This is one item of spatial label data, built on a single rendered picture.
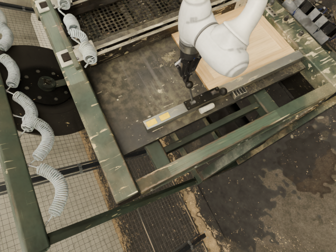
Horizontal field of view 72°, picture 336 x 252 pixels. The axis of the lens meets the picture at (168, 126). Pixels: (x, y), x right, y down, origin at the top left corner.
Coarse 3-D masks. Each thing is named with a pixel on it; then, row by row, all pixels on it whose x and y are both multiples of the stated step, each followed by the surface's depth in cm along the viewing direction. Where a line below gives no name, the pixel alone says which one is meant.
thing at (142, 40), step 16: (224, 0) 139; (240, 0) 139; (176, 16) 133; (80, 32) 112; (144, 32) 130; (160, 32) 130; (96, 48) 124; (112, 48) 124; (128, 48) 129; (64, 64) 115; (96, 64) 128
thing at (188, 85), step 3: (186, 81) 107; (189, 81) 106; (186, 84) 106; (189, 84) 106; (192, 84) 106; (186, 87) 108; (189, 87) 107; (189, 90) 109; (192, 99) 113; (192, 102) 113; (195, 102) 114
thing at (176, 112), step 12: (276, 60) 126; (288, 60) 126; (252, 72) 123; (264, 72) 123; (228, 84) 120; (240, 84) 120; (180, 108) 114; (192, 108) 114; (144, 120) 111; (156, 120) 111; (168, 120) 113
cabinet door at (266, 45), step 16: (224, 16) 141; (176, 32) 136; (256, 32) 136; (272, 32) 136; (256, 48) 132; (272, 48) 132; (288, 48) 132; (256, 64) 127; (208, 80) 123; (224, 80) 123
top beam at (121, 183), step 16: (48, 16) 129; (48, 32) 124; (64, 48) 120; (80, 64) 117; (80, 80) 113; (80, 96) 109; (80, 112) 106; (96, 112) 106; (96, 128) 103; (96, 144) 100; (112, 144) 100; (112, 160) 98; (112, 176) 95; (128, 176) 95; (112, 192) 93; (128, 192) 93
